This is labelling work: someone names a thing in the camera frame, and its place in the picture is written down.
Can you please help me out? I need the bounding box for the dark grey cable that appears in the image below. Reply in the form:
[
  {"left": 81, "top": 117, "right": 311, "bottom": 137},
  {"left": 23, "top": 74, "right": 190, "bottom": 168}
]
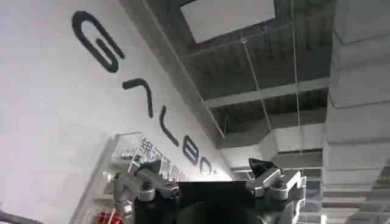
[{"left": 0, "top": 209, "right": 44, "bottom": 224}]

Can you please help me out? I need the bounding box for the white rectangular ceiling light panel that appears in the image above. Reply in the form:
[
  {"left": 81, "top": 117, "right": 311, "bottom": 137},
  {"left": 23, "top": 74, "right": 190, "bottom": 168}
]
[{"left": 179, "top": 0, "right": 277, "bottom": 44}]

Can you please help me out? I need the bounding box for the black wall lettering sign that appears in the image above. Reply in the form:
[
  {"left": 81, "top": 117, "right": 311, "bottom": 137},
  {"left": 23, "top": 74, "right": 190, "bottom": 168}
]
[{"left": 71, "top": 10, "right": 219, "bottom": 181}]

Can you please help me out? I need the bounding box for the thin hanging ceiling wire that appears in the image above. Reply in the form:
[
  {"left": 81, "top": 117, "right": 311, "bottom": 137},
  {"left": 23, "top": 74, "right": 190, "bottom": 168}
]
[
  {"left": 289, "top": 0, "right": 303, "bottom": 153},
  {"left": 239, "top": 37, "right": 272, "bottom": 132}
]

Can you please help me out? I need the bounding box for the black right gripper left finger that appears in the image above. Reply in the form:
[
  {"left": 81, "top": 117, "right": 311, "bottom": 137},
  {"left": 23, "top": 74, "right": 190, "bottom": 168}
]
[{"left": 112, "top": 158, "right": 182, "bottom": 203}]

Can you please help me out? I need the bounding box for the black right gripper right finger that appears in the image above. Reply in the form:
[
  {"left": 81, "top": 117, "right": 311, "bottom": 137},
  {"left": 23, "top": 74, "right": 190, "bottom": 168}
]
[{"left": 248, "top": 158, "right": 307, "bottom": 202}]

